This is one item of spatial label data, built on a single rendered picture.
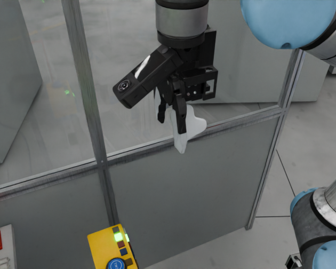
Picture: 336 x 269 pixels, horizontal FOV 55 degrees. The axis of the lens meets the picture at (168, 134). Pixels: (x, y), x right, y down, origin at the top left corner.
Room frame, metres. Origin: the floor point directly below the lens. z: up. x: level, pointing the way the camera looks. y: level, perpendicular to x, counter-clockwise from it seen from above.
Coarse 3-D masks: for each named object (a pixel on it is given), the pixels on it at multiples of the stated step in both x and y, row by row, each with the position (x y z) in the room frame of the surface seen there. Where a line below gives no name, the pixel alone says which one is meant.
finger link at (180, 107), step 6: (174, 90) 0.43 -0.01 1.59; (174, 96) 0.41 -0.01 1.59; (180, 96) 0.41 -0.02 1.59; (174, 102) 0.41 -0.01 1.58; (180, 102) 0.41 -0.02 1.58; (174, 108) 0.41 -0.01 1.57; (180, 108) 0.40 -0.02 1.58; (186, 108) 0.41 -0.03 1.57; (180, 114) 0.40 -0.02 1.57; (186, 114) 0.40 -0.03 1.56; (180, 120) 0.40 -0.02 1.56; (180, 126) 0.40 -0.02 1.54; (180, 132) 0.40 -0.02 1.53
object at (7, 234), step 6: (0, 228) 0.64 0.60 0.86; (6, 228) 0.64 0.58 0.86; (12, 228) 0.65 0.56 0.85; (6, 234) 0.62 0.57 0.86; (12, 234) 0.62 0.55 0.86; (6, 240) 0.59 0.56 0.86; (12, 240) 0.59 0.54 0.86; (6, 246) 0.57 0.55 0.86; (12, 246) 0.57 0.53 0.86; (0, 252) 0.55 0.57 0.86; (6, 252) 0.55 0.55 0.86; (12, 252) 0.55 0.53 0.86; (0, 258) 0.53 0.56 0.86; (12, 258) 0.53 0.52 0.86; (12, 264) 0.51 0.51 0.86
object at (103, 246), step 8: (120, 224) 0.52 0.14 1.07; (96, 232) 0.50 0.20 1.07; (104, 232) 0.50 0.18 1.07; (112, 232) 0.50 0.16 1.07; (120, 232) 0.50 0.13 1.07; (88, 240) 0.47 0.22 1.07; (96, 240) 0.47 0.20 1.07; (104, 240) 0.47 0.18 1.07; (112, 240) 0.47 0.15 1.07; (120, 240) 0.47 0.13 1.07; (96, 248) 0.45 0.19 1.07; (104, 248) 0.45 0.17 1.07; (112, 248) 0.45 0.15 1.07; (120, 248) 0.45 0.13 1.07; (128, 248) 0.45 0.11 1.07; (96, 256) 0.42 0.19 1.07; (104, 256) 0.42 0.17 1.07; (112, 256) 0.42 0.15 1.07; (120, 256) 0.42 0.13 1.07; (128, 256) 0.42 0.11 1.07; (96, 264) 0.40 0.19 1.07; (104, 264) 0.40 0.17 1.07
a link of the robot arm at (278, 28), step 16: (240, 0) 0.32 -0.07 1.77; (256, 0) 0.28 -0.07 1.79; (272, 0) 0.27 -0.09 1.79; (288, 0) 0.27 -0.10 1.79; (304, 0) 0.27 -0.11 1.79; (320, 0) 0.27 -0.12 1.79; (256, 16) 0.27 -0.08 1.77; (272, 16) 0.27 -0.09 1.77; (288, 16) 0.27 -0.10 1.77; (304, 16) 0.27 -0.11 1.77; (320, 16) 0.27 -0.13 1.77; (256, 32) 0.27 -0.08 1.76; (272, 32) 0.27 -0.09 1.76; (288, 32) 0.27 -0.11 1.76; (304, 32) 0.27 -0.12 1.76; (320, 32) 0.27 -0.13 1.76; (288, 48) 0.28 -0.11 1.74; (304, 48) 0.30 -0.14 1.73; (320, 48) 0.29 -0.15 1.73
